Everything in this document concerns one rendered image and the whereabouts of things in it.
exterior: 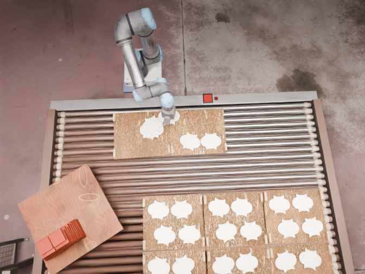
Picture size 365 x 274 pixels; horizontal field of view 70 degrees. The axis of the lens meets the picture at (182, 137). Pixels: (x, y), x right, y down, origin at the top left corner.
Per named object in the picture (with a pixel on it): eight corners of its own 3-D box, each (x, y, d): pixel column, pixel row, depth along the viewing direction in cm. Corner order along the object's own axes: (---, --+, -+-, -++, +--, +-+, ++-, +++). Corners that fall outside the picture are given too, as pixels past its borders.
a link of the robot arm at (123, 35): (105, 18, 139) (136, 104, 156) (124, 12, 140) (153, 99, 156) (107, 20, 150) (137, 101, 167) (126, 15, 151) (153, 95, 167)
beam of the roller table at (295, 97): (54, 103, 207) (50, 100, 201) (312, 93, 211) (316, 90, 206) (53, 113, 204) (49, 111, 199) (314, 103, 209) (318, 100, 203)
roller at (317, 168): (55, 177, 190) (51, 176, 185) (319, 166, 194) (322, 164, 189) (54, 184, 188) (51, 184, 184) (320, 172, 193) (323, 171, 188)
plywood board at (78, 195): (19, 204, 170) (17, 204, 169) (87, 163, 178) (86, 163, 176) (52, 275, 160) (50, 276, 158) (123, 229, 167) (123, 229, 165)
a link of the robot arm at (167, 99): (171, 89, 154) (175, 102, 152) (171, 97, 164) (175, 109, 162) (158, 93, 153) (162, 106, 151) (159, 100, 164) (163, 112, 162)
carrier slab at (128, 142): (114, 114, 198) (113, 113, 196) (168, 110, 199) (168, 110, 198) (114, 159, 189) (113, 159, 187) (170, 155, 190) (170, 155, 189)
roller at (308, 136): (57, 144, 196) (55, 142, 191) (313, 133, 201) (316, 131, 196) (57, 150, 195) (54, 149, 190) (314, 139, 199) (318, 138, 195)
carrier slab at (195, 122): (169, 111, 199) (169, 110, 198) (222, 109, 200) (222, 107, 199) (171, 156, 190) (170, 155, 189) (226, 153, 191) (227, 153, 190)
